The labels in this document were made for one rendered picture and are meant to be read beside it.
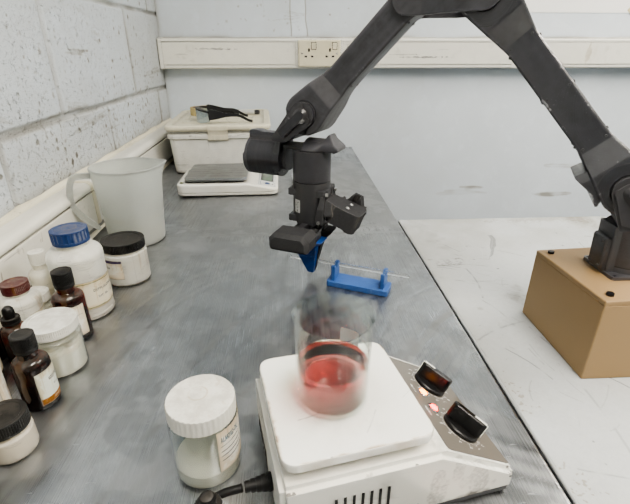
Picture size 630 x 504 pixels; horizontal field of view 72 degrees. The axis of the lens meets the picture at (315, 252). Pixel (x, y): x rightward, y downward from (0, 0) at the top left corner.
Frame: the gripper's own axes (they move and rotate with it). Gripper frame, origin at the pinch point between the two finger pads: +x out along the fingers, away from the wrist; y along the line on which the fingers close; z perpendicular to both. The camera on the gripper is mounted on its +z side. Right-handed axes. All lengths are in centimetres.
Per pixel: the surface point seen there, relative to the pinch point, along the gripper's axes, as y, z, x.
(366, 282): 0.0, 9.4, 3.7
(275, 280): -3.1, -5.2, 4.8
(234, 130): 53, -46, -8
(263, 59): 87, -53, -26
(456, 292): 3.8, 23.0, 4.6
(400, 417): -33.7, 20.9, -4.3
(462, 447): -31.9, 25.8, -1.2
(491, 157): 128, 26, 10
